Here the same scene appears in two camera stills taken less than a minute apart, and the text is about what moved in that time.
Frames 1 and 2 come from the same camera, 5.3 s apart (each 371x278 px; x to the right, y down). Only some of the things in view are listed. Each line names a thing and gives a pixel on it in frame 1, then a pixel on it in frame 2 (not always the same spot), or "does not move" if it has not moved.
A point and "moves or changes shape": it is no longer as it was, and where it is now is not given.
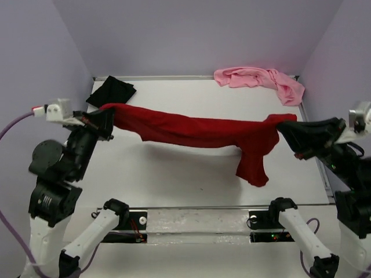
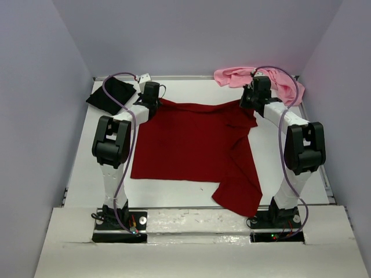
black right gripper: [309, 135] → [247, 89]
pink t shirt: [290, 90] does not move
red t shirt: [254, 138] moves or changes shape
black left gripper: [102, 120] → [157, 102]
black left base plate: [135, 220] does not move
